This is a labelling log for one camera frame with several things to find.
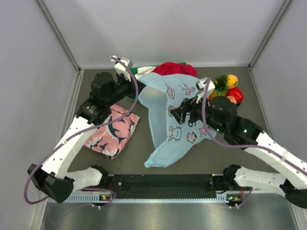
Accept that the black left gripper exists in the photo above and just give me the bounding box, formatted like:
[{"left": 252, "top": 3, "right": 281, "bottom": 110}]
[{"left": 105, "top": 71, "right": 146, "bottom": 106}]

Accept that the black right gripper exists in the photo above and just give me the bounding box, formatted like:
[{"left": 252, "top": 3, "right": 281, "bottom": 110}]
[{"left": 170, "top": 91, "right": 225, "bottom": 134}]

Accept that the light blue cartoon plastic bag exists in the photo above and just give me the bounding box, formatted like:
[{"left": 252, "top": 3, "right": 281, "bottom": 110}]
[{"left": 138, "top": 73, "right": 211, "bottom": 168}]

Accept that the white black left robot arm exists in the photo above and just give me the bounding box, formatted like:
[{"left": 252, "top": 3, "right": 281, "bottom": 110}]
[{"left": 24, "top": 70, "right": 141, "bottom": 204}]

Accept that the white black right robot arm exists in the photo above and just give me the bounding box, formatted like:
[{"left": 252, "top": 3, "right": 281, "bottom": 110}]
[{"left": 168, "top": 96, "right": 307, "bottom": 208}]

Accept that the green plastic tray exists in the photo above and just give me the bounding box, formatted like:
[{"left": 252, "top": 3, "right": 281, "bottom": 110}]
[{"left": 131, "top": 62, "right": 187, "bottom": 74}]

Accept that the white cloth in tray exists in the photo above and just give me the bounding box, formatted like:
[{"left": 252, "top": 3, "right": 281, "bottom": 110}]
[{"left": 135, "top": 66, "right": 156, "bottom": 80}]

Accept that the plastic pineapple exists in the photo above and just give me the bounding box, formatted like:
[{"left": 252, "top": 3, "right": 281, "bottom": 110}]
[{"left": 209, "top": 74, "right": 229, "bottom": 101}]

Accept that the orange peach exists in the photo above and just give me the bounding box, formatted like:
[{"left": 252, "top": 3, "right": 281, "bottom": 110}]
[{"left": 227, "top": 95, "right": 237, "bottom": 104}]

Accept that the red crumpled cloth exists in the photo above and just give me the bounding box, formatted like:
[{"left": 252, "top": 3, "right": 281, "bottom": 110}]
[{"left": 152, "top": 62, "right": 197, "bottom": 77}]

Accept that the red bell pepper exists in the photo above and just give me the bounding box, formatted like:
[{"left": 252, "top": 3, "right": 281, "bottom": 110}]
[{"left": 226, "top": 87, "right": 244, "bottom": 104}]

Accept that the yellow orange mango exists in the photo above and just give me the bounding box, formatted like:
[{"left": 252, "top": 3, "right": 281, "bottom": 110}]
[{"left": 226, "top": 74, "right": 238, "bottom": 89}]

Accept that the pink patterned cloth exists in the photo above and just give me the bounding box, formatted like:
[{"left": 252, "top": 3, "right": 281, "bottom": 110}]
[{"left": 84, "top": 113, "right": 140, "bottom": 160}]

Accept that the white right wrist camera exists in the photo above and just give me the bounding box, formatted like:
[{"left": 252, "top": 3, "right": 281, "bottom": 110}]
[{"left": 196, "top": 77, "right": 215, "bottom": 104}]

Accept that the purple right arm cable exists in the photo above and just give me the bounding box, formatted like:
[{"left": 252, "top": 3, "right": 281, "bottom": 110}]
[{"left": 201, "top": 80, "right": 307, "bottom": 208}]

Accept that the slotted cable duct rail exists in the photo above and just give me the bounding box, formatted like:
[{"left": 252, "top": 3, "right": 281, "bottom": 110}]
[{"left": 65, "top": 193, "right": 239, "bottom": 204}]

